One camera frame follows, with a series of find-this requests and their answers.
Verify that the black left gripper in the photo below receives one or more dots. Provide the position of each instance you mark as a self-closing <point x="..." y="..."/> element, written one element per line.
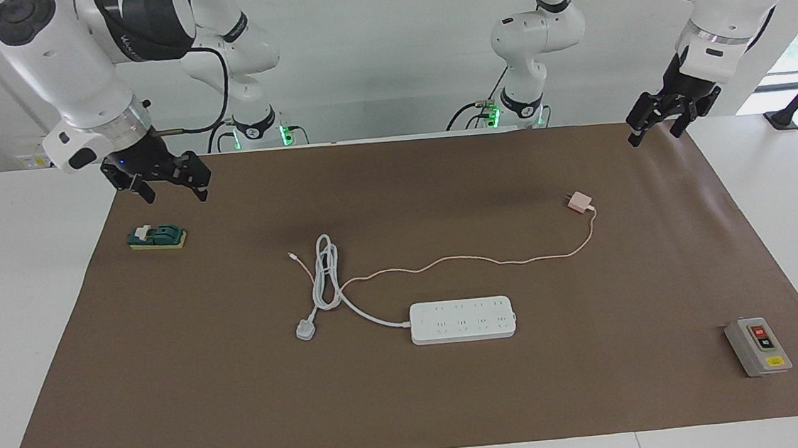
<point x="677" y="99"/>

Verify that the grey push-button switch box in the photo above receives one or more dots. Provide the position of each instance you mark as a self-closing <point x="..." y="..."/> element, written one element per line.
<point x="758" y="349"/>

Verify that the green knife switch yellow base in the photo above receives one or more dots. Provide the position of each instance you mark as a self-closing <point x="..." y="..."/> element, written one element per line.
<point x="158" y="237"/>

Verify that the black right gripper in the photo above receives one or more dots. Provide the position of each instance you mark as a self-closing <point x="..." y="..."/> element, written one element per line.
<point x="152" y="161"/>

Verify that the white power strip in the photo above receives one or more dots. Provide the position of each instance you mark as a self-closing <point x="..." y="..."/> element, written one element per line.
<point x="464" y="322"/>

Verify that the white wall socket box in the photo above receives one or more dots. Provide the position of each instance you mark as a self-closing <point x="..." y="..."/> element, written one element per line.
<point x="31" y="162"/>

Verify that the brown table mat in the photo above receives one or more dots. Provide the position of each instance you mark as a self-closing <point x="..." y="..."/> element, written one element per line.
<point x="413" y="408"/>

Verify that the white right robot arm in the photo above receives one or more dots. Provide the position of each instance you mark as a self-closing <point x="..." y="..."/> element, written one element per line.
<point x="65" y="58"/>

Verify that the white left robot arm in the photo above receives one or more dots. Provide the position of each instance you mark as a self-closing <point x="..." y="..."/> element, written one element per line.
<point x="738" y="5"/>

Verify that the pink charger adapter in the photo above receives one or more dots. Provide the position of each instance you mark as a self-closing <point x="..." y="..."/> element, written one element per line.
<point x="579" y="202"/>

